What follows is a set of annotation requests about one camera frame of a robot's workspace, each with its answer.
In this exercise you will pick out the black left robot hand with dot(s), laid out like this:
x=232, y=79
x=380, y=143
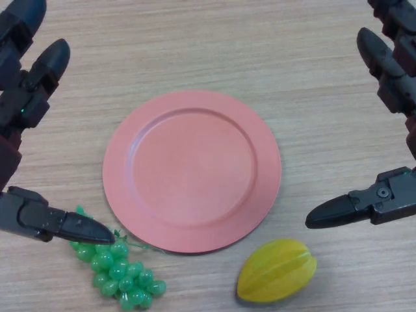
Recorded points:
x=31, y=97

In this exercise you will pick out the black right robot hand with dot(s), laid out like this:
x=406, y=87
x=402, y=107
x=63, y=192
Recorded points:
x=395, y=195

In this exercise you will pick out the green plastic grape bunch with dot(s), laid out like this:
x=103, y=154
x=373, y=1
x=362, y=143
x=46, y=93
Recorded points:
x=120, y=269

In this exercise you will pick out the pink round plate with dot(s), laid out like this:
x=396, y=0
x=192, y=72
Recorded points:
x=191, y=172

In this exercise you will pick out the yellow starfruit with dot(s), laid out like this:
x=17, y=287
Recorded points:
x=276, y=271

